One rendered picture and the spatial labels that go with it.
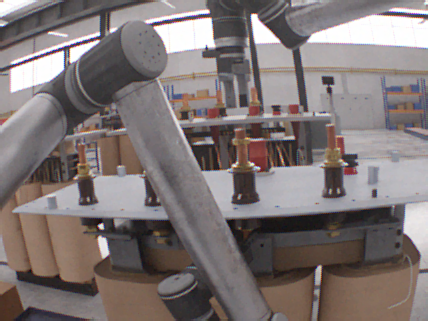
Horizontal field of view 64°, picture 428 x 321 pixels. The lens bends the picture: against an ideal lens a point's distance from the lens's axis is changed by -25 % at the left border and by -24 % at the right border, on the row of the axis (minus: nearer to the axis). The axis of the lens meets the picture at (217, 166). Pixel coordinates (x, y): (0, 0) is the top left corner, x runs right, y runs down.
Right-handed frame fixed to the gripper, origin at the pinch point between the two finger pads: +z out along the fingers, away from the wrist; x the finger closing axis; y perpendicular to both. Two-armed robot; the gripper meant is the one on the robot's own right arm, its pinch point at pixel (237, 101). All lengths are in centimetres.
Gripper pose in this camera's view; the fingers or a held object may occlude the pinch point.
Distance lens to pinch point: 123.9
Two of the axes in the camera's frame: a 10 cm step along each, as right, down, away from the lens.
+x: 4.6, -1.6, 8.7
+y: 8.8, -0.1, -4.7
